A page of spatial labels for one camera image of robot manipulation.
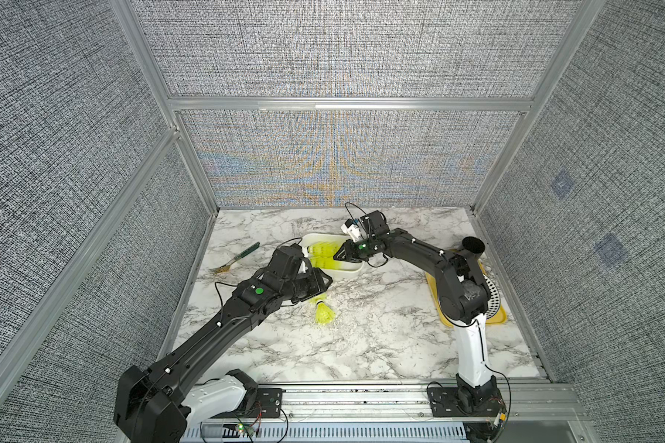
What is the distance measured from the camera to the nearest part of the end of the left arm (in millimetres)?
644

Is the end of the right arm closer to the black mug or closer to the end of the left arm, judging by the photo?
the end of the left arm

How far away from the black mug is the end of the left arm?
0.56 m

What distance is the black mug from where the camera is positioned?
0.98 meters

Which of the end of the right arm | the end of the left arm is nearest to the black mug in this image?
the end of the right arm
